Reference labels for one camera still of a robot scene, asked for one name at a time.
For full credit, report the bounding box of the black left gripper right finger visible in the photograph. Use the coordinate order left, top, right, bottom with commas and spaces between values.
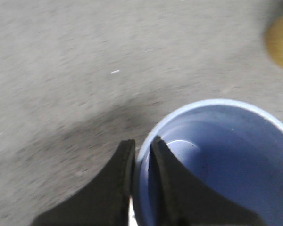
150, 136, 264, 226

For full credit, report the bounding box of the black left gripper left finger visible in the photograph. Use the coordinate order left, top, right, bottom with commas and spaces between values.
34, 139, 135, 226

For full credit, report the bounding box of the blue plastic cup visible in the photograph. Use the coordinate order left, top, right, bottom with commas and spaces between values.
133, 99, 283, 226

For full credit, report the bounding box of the bamboo wooden cup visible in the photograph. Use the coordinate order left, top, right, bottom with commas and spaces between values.
265, 15, 283, 68

